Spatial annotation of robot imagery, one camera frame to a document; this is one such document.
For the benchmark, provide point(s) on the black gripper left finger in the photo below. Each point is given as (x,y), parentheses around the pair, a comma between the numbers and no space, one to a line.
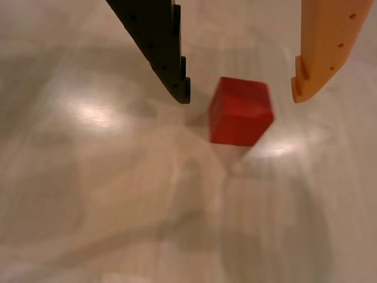
(165,53)

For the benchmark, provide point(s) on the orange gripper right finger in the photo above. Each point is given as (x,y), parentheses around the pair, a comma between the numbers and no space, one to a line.
(327,44)

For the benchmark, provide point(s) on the red cube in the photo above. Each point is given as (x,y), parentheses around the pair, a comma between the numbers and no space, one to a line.
(240,113)

